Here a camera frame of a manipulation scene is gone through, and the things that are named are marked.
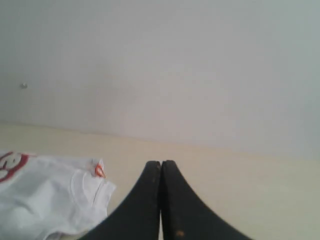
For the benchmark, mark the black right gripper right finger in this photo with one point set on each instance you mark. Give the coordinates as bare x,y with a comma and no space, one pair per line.
184,215

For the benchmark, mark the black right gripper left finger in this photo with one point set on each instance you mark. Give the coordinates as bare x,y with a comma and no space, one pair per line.
138,215

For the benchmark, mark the white t-shirt red lettering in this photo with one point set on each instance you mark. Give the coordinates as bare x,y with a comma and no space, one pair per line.
47,197

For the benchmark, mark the orange size tag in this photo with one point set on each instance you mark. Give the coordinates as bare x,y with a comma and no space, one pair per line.
99,171

